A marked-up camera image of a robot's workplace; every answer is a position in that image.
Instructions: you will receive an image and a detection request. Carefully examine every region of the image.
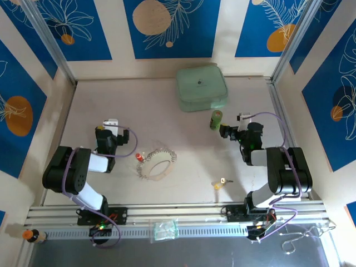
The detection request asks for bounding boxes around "silver keyring with chain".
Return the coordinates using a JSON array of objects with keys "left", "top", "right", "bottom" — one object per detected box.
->
[{"left": 136, "top": 146, "right": 178, "bottom": 184}]

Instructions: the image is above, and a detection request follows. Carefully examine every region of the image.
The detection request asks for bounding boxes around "key with yellow tag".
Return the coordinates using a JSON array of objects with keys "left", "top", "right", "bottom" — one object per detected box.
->
[{"left": 211, "top": 177, "right": 234, "bottom": 191}]

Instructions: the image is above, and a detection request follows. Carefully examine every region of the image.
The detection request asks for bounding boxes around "green cylindrical bottle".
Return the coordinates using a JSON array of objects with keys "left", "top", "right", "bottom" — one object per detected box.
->
[{"left": 208, "top": 110, "right": 224, "bottom": 131}]

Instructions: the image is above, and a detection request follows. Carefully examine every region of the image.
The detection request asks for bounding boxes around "mint green zip pouch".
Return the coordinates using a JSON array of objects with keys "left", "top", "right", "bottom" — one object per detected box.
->
[{"left": 175, "top": 64, "right": 229, "bottom": 113}]

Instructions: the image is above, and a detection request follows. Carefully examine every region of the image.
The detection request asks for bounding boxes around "black controller board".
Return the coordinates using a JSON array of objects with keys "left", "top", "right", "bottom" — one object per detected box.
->
[
  {"left": 88, "top": 224, "right": 112, "bottom": 240},
  {"left": 246, "top": 224, "right": 269, "bottom": 241}
]

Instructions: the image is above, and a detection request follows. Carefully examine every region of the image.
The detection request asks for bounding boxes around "clear plastic bag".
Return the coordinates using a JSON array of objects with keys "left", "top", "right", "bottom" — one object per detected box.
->
[{"left": 150, "top": 218, "right": 179, "bottom": 244}]

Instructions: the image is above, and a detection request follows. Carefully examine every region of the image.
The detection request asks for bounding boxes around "small bottle with orange cap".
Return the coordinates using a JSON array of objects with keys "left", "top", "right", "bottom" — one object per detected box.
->
[{"left": 22, "top": 228, "right": 47, "bottom": 245}]

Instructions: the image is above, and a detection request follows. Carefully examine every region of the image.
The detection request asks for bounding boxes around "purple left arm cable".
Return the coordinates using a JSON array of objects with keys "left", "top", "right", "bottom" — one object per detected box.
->
[{"left": 61, "top": 125, "right": 139, "bottom": 249}]

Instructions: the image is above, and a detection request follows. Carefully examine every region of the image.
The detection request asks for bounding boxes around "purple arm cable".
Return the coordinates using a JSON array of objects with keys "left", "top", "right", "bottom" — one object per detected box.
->
[
  {"left": 61, "top": 125, "right": 139, "bottom": 249},
  {"left": 249, "top": 112, "right": 304, "bottom": 243}
]

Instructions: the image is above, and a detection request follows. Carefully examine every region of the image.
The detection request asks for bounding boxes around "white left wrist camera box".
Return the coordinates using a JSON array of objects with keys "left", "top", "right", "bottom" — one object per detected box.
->
[{"left": 103, "top": 118, "right": 120, "bottom": 132}]

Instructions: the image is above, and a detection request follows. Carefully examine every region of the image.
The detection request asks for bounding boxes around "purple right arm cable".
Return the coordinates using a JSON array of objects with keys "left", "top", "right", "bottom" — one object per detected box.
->
[{"left": 249, "top": 112, "right": 304, "bottom": 243}]

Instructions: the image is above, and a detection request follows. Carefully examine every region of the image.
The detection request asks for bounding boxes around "aluminium side rail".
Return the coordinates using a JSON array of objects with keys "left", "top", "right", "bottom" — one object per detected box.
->
[
  {"left": 266, "top": 79, "right": 312, "bottom": 200},
  {"left": 41, "top": 82, "right": 78, "bottom": 206}
]

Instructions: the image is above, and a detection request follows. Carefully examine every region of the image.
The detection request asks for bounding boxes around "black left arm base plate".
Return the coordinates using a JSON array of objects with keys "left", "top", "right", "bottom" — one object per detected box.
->
[{"left": 77, "top": 207, "right": 128, "bottom": 226}]

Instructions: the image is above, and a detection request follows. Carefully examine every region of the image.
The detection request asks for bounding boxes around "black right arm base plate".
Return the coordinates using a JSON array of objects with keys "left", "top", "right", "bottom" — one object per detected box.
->
[{"left": 222, "top": 204, "right": 276, "bottom": 223}]

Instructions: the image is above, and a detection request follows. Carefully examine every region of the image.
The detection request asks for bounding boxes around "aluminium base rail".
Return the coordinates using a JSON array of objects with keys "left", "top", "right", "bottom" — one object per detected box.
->
[{"left": 24, "top": 200, "right": 334, "bottom": 225}]

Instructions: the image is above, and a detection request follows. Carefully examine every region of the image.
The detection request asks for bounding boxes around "grey slotted cable duct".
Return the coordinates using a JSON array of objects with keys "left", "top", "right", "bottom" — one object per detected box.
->
[{"left": 44, "top": 224, "right": 251, "bottom": 240}]

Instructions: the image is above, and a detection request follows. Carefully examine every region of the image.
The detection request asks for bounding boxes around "thin white wire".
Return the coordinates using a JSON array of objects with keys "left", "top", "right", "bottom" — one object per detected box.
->
[{"left": 278, "top": 221, "right": 336, "bottom": 255}]

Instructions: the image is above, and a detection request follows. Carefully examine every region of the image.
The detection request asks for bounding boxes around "aluminium corner post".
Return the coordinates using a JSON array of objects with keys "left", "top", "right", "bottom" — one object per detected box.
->
[
  {"left": 270, "top": 0, "right": 321, "bottom": 83},
  {"left": 21, "top": 0, "right": 78, "bottom": 84}
]

